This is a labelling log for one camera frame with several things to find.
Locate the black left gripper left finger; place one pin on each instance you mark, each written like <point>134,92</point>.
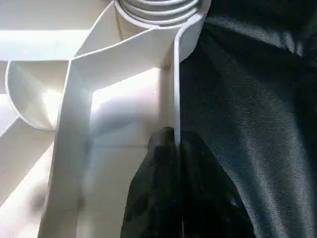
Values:
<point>153,198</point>

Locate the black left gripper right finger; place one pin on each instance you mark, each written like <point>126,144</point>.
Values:
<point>213,198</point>

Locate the white plastic table top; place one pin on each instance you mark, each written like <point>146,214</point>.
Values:
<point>74,124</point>

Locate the white plastic table leg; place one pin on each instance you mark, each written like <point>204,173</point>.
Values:
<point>158,10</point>

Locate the black plastic mat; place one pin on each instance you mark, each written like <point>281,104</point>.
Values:
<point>267,99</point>

